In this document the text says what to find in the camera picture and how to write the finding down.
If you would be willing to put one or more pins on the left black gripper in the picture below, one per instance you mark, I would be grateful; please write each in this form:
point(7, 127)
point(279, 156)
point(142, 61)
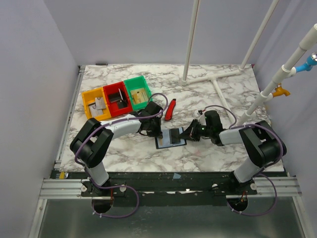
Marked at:
point(158, 133)

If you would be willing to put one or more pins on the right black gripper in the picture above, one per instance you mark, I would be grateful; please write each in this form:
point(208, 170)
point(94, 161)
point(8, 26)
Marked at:
point(193, 130)

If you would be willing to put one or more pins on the black leather card holder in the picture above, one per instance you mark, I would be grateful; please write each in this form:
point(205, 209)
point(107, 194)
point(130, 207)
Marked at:
point(164, 141)

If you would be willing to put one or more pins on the white vip card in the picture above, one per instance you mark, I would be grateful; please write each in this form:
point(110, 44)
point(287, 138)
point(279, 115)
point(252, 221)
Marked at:
point(100, 103)

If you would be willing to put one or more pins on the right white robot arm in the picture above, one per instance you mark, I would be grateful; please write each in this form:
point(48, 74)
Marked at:
point(263, 146)

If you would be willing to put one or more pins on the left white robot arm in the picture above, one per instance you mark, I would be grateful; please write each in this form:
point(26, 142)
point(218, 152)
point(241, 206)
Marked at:
point(92, 141)

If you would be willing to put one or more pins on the beige card in green bin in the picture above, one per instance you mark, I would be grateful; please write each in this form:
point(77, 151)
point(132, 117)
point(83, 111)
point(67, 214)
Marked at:
point(139, 95)

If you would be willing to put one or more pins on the black card in red bin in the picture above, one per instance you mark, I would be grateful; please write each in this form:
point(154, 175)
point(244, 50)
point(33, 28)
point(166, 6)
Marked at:
point(115, 97)

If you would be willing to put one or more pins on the card in yellow bin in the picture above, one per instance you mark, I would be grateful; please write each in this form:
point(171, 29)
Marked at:
point(94, 112)

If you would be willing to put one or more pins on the red black utility knife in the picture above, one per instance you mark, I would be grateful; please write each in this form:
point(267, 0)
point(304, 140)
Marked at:
point(170, 109)

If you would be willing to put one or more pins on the green plastic bin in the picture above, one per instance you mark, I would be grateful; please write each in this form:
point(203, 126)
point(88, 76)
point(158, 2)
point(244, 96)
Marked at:
point(135, 83)

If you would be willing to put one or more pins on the red plastic bin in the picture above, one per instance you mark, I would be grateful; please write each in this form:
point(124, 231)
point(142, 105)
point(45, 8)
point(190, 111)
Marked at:
point(121, 107)

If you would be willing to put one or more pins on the yellow plastic bin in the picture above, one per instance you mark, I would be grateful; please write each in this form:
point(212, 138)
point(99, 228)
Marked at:
point(89, 98)

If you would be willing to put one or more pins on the yellow pipe fitting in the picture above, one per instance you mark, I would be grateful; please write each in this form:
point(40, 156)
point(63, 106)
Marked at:
point(279, 91)

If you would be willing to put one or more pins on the white pipe with blue fitting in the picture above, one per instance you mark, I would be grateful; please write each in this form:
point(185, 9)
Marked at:
point(287, 70)

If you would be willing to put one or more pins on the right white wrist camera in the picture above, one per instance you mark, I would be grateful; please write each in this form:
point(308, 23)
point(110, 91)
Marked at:
point(201, 118)

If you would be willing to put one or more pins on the white pvc pipe frame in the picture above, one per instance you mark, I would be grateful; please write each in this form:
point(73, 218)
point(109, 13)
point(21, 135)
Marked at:
point(184, 81)

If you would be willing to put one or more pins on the black metal base rail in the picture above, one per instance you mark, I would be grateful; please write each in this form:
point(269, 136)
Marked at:
point(165, 188)

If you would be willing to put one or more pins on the aluminium extrusion rail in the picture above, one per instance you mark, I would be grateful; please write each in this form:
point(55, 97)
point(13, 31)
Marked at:
point(73, 188)

